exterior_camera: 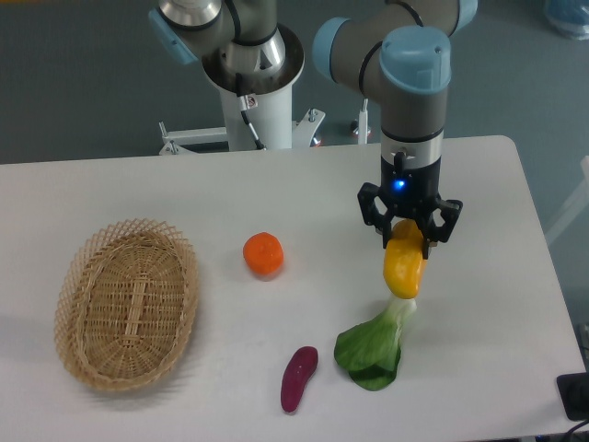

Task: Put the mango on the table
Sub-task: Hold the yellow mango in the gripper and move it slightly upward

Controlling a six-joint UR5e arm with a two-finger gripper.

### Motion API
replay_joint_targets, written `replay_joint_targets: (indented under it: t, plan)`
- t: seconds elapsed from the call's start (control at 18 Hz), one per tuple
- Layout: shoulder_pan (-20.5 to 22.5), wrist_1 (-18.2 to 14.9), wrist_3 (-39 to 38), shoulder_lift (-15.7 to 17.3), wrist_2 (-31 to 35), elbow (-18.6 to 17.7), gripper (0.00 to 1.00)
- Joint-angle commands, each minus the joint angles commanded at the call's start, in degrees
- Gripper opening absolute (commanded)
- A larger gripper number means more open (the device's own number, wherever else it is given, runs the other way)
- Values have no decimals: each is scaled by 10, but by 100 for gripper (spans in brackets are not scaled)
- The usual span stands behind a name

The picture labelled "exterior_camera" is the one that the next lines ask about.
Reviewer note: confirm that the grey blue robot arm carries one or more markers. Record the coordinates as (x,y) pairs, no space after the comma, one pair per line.
(400,59)

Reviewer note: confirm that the yellow mango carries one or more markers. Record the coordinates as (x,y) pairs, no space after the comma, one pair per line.
(404,264)

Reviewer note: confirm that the orange tangerine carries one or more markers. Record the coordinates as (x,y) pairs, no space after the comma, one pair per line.
(263,254)

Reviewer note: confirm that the purple sweet potato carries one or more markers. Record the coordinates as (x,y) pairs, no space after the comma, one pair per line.
(299,370)

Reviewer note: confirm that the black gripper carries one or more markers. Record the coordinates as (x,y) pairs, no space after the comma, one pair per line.
(413,193)

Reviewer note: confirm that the black device at edge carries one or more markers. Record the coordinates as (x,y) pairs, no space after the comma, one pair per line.
(573,390)

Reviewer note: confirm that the blue object in corner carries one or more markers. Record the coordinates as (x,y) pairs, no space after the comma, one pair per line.
(568,17)

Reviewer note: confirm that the woven wicker basket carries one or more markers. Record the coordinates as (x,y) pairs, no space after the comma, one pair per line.
(126,309)

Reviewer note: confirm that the green bok choy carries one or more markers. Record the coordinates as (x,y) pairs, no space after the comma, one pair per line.
(370,352)

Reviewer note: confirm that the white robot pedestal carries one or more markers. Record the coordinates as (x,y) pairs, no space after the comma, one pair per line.
(255,86)

